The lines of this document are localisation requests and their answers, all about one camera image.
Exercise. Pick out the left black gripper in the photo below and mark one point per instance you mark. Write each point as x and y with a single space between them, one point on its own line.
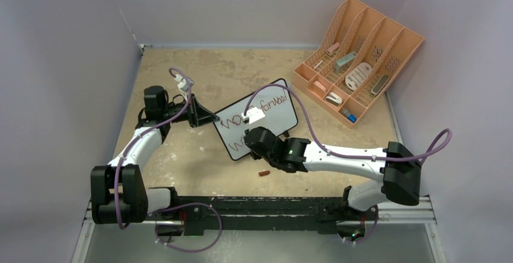
197 115

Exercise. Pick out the brown marker cap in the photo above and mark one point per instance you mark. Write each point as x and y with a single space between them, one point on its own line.
264 173

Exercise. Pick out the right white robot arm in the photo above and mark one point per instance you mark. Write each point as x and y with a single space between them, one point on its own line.
392 174

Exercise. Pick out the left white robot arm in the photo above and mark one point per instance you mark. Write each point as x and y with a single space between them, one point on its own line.
118 193

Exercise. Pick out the grey whiteboard eraser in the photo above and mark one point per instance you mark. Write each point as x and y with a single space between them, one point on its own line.
379 85

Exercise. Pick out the pink eraser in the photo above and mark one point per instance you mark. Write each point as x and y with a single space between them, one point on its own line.
320 86

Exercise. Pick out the teal staple box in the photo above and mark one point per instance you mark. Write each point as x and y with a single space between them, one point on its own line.
346 60

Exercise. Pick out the blue small item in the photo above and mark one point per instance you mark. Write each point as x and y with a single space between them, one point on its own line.
349 115

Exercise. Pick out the pink stapler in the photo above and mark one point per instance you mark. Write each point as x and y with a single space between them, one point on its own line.
332 50

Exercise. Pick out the peach plastic desk organizer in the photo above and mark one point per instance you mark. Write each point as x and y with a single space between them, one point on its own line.
377 39

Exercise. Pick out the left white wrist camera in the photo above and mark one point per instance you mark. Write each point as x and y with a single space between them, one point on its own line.
183 84

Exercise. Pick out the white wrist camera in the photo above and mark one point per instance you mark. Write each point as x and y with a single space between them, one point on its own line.
254 117
183 84

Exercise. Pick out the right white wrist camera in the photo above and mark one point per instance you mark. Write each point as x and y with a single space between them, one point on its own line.
254 117

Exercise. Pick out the black aluminium base frame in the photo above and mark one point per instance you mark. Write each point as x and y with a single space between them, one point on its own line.
324 215

